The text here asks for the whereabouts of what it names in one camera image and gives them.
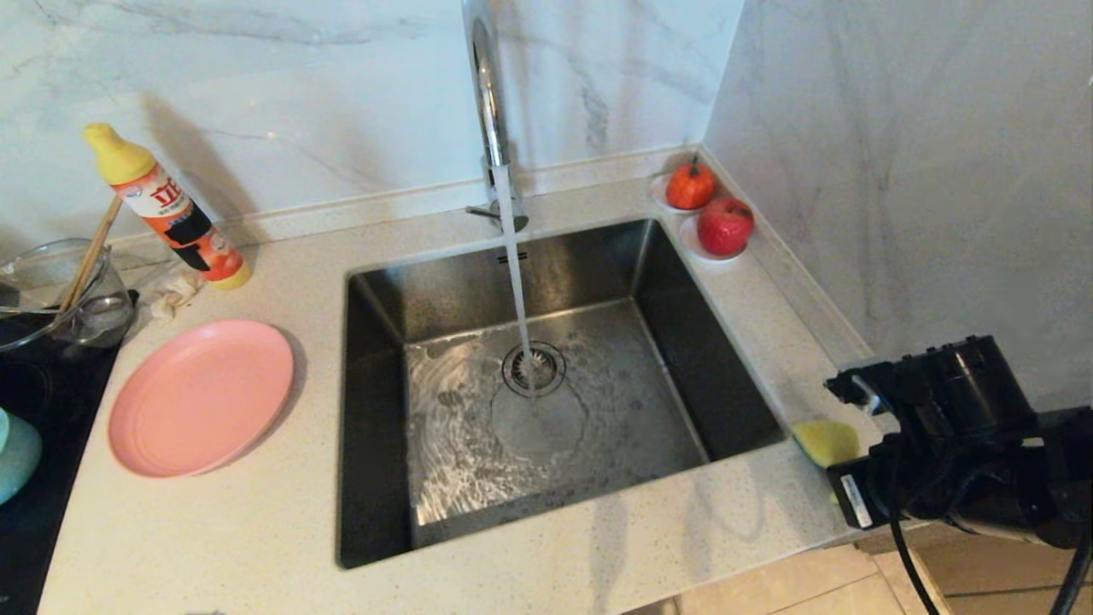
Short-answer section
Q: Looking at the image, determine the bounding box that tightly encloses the chrome kitchen faucet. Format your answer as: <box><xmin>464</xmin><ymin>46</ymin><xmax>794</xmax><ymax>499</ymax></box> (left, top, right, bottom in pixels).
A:
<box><xmin>465</xmin><ymin>0</ymin><xmax>530</xmax><ymax>233</ymax></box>

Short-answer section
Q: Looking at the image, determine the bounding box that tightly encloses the orange persimmon fruit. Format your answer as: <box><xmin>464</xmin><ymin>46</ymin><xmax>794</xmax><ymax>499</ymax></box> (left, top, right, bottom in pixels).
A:
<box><xmin>665</xmin><ymin>155</ymin><xmax>717</xmax><ymax>212</ymax></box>

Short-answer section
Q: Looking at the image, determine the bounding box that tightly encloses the clear glass bowl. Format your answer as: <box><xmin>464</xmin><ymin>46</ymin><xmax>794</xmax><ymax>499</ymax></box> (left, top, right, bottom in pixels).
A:
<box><xmin>0</xmin><ymin>237</ymin><xmax>137</xmax><ymax>354</ymax></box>

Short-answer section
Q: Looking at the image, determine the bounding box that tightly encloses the yellow sponge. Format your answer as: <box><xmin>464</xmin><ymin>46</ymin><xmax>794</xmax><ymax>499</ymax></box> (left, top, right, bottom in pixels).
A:
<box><xmin>792</xmin><ymin>419</ymin><xmax>862</xmax><ymax>505</ymax></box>

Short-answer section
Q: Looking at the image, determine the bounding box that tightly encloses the round metal drain strainer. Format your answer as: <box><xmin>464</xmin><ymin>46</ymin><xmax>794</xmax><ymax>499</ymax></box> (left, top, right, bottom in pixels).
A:
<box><xmin>502</xmin><ymin>342</ymin><xmax>566</xmax><ymax>399</ymax></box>

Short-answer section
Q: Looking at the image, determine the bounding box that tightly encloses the wooden chopstick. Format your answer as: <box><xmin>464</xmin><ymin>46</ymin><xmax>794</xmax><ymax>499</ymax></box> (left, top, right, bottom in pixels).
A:
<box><xmin>56</xmin><ymin>195</ymin><xmax>119</xmax><ymax>313</ymax></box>
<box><xmin>62</xmin><ymin>196</ymin><xmax>125</xmax><ymax>313</ymax></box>

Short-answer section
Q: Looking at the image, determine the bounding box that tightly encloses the crumpled white tissue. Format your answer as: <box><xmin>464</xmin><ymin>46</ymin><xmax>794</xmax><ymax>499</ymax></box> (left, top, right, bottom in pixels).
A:
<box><xmin>149</xmin><ymin>272</ymin><xmax>206</xmax><ymax>321</ymax></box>

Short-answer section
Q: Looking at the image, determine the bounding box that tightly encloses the small white dish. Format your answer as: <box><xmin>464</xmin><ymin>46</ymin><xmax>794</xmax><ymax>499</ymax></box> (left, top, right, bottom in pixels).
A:
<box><xmin>679</xmin><ymin>215</ymin><xmax>749</xmax><ymax>262</ymax></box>
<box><xmin>649</xmin><ymin>173</ymin><xmax>718</xmax><ymax>216</ymax></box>

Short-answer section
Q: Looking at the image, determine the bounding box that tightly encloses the red apple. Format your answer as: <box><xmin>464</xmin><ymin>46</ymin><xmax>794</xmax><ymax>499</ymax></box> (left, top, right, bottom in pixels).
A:
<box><xmin>697</xmin><ymin>198</ymin><xmax>756</xmax><ymax>258</ymax></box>

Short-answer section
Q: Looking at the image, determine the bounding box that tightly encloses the black induction cooktop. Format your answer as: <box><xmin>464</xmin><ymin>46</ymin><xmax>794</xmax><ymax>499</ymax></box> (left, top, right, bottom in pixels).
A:
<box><xmin>0</xmin><ymin>290</ymin><xmax>142</xmax><ymax>615</ymax></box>

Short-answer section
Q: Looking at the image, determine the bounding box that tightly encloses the stainless steel sink basin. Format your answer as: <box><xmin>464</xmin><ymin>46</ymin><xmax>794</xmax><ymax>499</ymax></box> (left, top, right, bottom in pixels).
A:
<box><xmin>337</xmin><ymin>218</ymin><xmax>788</xmax><ymax>570</ymax></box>

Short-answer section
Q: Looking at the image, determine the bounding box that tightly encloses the teal bowl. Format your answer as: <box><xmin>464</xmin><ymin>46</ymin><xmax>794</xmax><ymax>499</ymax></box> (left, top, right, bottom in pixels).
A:
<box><xmin>0</xmin><ymin>408</ymin><xmax>43</xmax><ymax>507</ymax></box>

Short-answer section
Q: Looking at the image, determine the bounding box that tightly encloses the wooden cabinet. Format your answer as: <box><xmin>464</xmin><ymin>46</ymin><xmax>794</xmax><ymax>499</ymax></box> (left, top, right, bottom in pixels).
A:
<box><xmin>854</xmin><ymin>521</ymin><xmax>1093</xmax><ymax>615</ymax></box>

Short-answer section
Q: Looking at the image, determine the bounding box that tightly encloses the yellow-capped orange dish soap bottle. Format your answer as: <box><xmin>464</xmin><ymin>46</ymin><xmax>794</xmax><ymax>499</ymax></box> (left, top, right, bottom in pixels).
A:
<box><xmin>83</xmin><ymin>122</ymin><xmax>254</xmax><ymax>291</ymax></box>

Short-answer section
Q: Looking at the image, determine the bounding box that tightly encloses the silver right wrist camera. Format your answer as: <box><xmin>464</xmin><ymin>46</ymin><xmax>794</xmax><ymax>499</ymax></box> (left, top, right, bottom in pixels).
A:
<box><xmin>850</xmin><ymin>376</ymin><xmax>885</xmax><ymax>418</ymax></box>

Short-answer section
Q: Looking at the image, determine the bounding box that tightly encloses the pink plate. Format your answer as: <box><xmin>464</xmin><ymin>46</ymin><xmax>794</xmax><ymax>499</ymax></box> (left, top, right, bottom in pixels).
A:
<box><xmin>108</xmin><ymin>319</ymin><xmax>295</xmax><ymax>477</ymax></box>

